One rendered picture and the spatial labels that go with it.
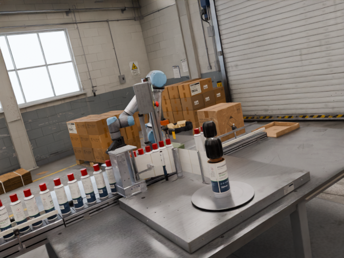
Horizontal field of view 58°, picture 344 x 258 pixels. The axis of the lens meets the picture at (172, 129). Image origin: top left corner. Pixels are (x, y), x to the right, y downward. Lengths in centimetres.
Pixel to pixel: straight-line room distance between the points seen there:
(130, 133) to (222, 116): 337
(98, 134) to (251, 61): 341
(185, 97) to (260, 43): 185
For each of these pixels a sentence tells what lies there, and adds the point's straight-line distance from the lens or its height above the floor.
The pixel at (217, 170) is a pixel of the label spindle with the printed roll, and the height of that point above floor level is 103.
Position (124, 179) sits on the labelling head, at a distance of 176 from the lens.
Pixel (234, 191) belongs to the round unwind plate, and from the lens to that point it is 158.
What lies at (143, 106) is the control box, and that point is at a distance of 197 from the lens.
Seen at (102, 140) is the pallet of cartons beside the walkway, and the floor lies 54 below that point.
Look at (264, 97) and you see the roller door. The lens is 669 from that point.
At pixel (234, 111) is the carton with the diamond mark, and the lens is 268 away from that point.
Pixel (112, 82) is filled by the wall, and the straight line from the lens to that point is 827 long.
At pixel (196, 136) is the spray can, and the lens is 216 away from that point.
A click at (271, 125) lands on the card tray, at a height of 84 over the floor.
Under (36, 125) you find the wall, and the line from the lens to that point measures 736.
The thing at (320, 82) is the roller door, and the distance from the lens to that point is 616.
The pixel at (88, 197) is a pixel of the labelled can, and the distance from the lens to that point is 185.
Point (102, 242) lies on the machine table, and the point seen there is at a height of 83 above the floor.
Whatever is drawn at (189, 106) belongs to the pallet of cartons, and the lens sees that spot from 589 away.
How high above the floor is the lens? 155
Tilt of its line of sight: 11 degrees down
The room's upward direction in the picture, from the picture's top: 12 degrees counter-clockwise
